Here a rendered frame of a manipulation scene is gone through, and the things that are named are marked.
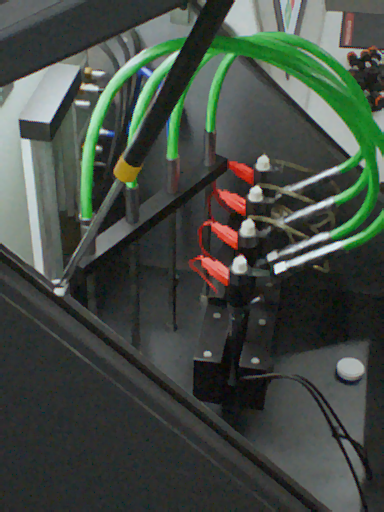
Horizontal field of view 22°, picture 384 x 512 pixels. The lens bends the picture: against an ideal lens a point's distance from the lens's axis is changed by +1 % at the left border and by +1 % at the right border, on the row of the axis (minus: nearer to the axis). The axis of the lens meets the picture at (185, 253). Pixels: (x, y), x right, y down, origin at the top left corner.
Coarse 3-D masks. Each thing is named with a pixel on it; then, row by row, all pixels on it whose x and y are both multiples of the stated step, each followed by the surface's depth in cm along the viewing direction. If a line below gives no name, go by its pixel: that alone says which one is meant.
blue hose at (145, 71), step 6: (138, 72) 145; (144, 72) 144; (150, 72) 144; (138, 78) 146; (138, 84) 147; (138, 90) 148; (138, 96) 149; (132, 108) 150; (168, 120) 148; (168, 126) 148; (108, 132) 154; (126, 132) 153
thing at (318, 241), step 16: (272, 64) 118; (160, 80) 122; (304, 80) 118; (144, 96) 124; (320, 96) 119; (144, 112) 125; (336, 112) 120; (352, 128) 121; (368, 144) 122; (368, 160) 123; (128, 192) 133; (368, 192) 126; (128, 208) 135; (368, 208) 128; (352, 224) 130; (304, 240) 134; (320, 240) 132; (272, 256) 136; (288, 256) 134
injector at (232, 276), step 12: (228, 276) 128; (240, 276) 127; (228, 288) 130; (240, 288) 128; (228, 300) 131; (240, 300) 130; (252, 300) 131; (240, 312) 131; (228, 324) 134; (240, 324) 133; (240, 336) 135; (240, 348) 136; (228, 360) 138; (228, 372) 139
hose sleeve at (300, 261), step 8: (320, 248) 124; (328, 248) 123; (336, 248) 122; (304, 256) 125; (312, 256) 124; (320, 256) 123; (328, 256) 123; (336, 256) 123; (288, 264) 126; (296, 264) 125; (304, 264) 125; (312, 264) 124
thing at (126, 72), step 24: (168, 48) 110; (216, 48) 109; (240, 48) 108; (264, 48) 108; (120, 72) 113; (312, 72) 109; (336, 96) 110; (96, 120) 117; (360, 120) 111; (96, 144) 120; (360, 240) 121
